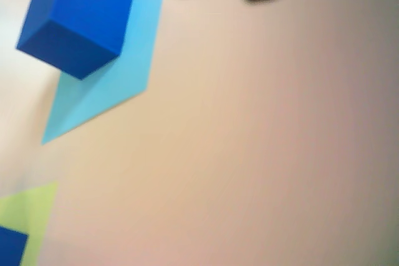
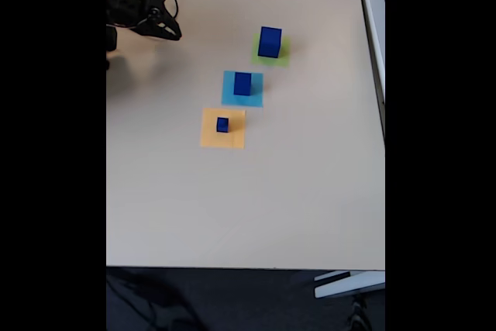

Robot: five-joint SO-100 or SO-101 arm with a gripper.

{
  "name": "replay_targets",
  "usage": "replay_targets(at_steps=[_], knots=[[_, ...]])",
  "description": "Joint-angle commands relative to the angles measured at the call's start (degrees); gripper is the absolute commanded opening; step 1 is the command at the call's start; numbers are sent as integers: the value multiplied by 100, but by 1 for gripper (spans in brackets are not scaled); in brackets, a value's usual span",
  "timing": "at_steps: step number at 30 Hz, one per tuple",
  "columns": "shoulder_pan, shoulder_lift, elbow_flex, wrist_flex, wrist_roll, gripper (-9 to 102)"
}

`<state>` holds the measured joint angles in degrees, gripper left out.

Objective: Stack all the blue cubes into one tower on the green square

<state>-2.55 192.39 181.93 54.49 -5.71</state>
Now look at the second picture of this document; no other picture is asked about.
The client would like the medium blue cube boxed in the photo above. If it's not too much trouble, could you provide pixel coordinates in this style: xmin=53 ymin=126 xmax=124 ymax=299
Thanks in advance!
xmin=233 ymin=71 xmax=253 ymax=97

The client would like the light blue paper square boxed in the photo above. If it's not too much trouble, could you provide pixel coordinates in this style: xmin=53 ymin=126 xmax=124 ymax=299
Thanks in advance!
xmin=221 ymin=70 xmax=264 ymax=109

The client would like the orange paper square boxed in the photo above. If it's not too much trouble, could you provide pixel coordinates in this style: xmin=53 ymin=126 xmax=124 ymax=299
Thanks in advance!
xmin=199 ymin=107 xmax=247 ymax=150

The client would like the green paper square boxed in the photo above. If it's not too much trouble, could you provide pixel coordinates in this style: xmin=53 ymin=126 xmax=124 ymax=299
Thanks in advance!
xmin=250 ymin=33 xmax=292 ymax=68

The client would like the large blue cube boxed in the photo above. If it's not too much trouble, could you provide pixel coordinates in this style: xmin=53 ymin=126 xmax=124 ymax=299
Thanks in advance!
xmin=257 ymin=26 xmax=284 ymax=60

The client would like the white desk with dark edge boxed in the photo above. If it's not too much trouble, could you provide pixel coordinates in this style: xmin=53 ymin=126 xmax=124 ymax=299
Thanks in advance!
xmin=354 ymin=0 xmax=386 ymax=146

